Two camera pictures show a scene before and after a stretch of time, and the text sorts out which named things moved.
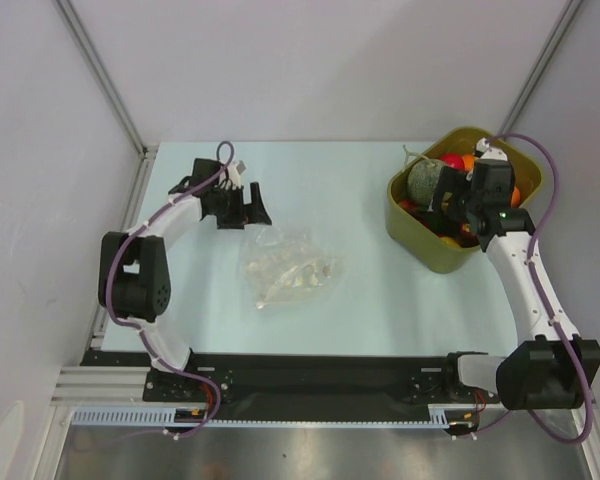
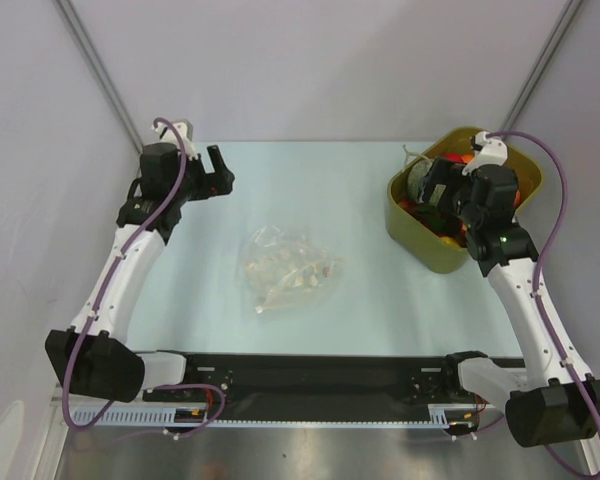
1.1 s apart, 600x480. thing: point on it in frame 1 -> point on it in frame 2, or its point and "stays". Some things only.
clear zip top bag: [286, 267] stays
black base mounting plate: [298, 383] stays
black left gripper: [238, 206] -> [211, 177]
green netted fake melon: [422, 181] stays
